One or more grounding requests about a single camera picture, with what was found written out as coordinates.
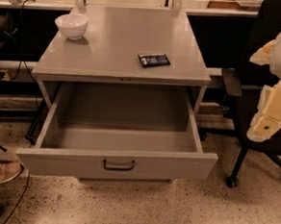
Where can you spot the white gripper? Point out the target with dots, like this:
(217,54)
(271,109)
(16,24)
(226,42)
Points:
(267,119)

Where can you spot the grey top drawer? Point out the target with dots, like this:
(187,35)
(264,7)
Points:
(88,123)

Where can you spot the grey metal drawer cabinet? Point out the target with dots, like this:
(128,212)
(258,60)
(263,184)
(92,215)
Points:
(108,52)

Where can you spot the black office chair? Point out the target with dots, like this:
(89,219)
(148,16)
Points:
(244,82)

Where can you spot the dark blue snack packet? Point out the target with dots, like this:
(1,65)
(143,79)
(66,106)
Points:
(153,60)

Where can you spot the white ceramic bowl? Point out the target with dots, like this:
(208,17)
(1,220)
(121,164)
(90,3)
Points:
(72,26)

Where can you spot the tan sneaker shoe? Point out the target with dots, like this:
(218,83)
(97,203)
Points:
(9,171)

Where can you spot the dark top drawer handle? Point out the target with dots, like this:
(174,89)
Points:
(113,167)

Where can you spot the white wall power outlet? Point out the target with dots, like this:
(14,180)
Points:
(4,75)

